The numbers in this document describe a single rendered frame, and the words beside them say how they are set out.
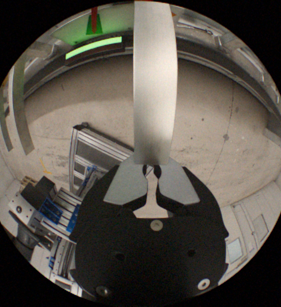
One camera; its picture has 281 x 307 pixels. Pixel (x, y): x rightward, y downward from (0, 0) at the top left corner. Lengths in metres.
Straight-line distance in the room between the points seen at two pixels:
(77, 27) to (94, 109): 0.89
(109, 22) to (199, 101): 0.98
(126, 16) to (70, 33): 0.12
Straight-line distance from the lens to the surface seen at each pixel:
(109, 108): 0.99
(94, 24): 0.28
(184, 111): 1.01
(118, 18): 0.27
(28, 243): 0.67
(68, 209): 0.60
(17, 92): 0.25
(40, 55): 0.39
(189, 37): 0.32
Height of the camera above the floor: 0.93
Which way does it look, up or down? 58 degrees down
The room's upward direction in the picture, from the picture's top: 174 degrees counter-clockwise
